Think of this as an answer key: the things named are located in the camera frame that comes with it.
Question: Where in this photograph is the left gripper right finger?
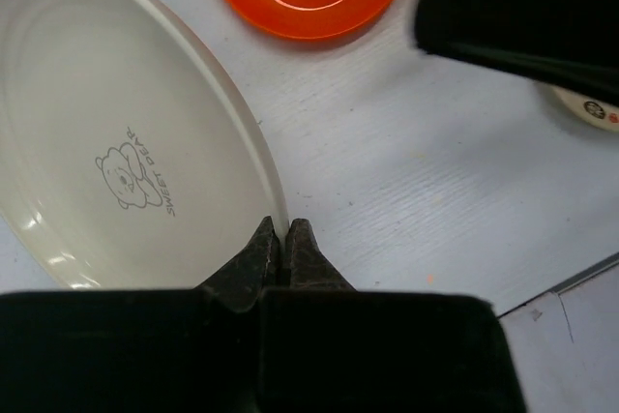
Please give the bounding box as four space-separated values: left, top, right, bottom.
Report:
282 219 354 291

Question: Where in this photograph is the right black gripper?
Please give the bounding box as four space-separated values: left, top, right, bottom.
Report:
413 0 618 105

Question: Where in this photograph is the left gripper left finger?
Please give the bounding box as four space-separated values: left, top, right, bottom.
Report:
202 217 280 312

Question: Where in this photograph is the cream floral round plate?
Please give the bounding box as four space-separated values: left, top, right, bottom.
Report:
549 86 619 133

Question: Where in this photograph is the white bear round plate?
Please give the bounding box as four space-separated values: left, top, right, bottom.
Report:
1 0 288 290

